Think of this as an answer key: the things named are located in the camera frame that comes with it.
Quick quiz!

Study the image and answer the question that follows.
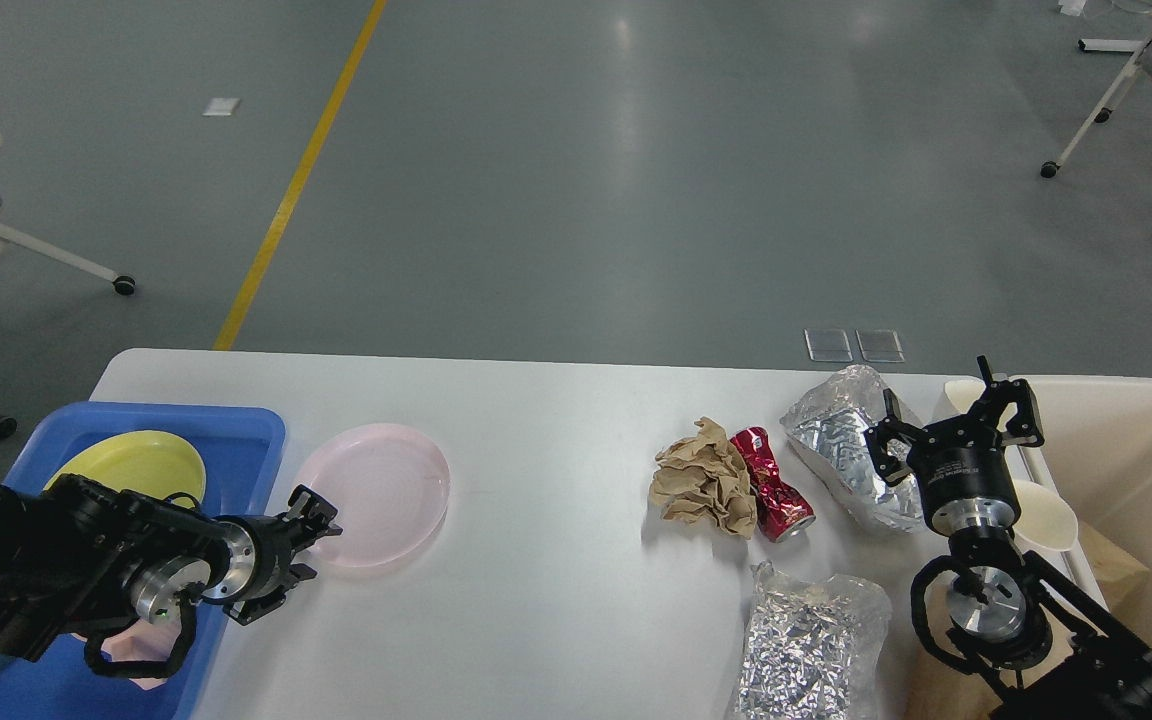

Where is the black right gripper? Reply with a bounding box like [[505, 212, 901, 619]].
[[864, 355, 1044, 538]]

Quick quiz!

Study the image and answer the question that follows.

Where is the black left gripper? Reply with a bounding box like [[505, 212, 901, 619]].
[[131, 486, 343, 626]]

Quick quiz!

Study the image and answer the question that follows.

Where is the pink plate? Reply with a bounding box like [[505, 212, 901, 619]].
[[296, 423, 450, 568]]

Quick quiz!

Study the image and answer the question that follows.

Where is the pink ribbed mug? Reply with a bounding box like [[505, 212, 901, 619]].
[[101, 619, 182, 664]]

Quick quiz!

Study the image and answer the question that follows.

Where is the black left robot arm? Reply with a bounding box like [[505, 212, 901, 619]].
[[0, 471, 342, 680]]

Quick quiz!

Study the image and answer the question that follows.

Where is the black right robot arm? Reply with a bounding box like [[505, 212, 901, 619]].
[[864, 357, 1152, 719]]

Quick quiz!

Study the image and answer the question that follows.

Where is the cream paper cup upper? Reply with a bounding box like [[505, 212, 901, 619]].
[[932, 378, 987, 423]]

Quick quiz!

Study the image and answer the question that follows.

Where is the cream paper cup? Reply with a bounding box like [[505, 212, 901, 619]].
[[932, 378, 987, 423], [1011, 480, 1079, 553]]

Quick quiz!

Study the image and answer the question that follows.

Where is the floor socket plate right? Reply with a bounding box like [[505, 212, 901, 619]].
[[856, 329, 905, 364]]

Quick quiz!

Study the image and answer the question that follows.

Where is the floor socket plate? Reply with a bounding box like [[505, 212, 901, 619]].
[[856, 329, 905, 364], [803, 328, 854, 364]]

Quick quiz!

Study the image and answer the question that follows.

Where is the blue plastic tray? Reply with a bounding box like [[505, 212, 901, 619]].
[[0, 402, 285, 719]]

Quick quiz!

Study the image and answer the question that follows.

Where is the silver foil bag upper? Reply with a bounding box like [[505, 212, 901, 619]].
[[780, 365, 924, 536]]

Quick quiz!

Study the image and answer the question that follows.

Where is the silver foil bag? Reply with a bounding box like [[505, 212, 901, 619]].
[[780, 365, 924, 536], [726, 561, 893, 719]]

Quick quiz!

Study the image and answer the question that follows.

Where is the cream paper cup lower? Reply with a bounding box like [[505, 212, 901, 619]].
[[1011, 480, 1079, 553]]

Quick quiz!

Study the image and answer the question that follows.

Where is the floor socket plate left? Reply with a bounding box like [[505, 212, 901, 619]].
[[803, 328, 854, 364]]

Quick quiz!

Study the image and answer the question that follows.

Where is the yellow plate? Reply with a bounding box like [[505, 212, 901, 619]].
[[44, 430, 207, 509]]

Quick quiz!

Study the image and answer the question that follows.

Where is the crushed red can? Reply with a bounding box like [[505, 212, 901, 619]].
[[730, 427, 817, 543]]

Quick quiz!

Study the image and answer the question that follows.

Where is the beige waste bin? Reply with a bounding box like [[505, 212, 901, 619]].
[[901, 376, 1152, 720]]

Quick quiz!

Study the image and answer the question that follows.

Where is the crumpled brown paper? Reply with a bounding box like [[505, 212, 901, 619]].
[[646, 416, 756, 541]]

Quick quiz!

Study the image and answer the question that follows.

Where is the silver foil bag lower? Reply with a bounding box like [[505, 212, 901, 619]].
[[726, 561, 893, 719]]

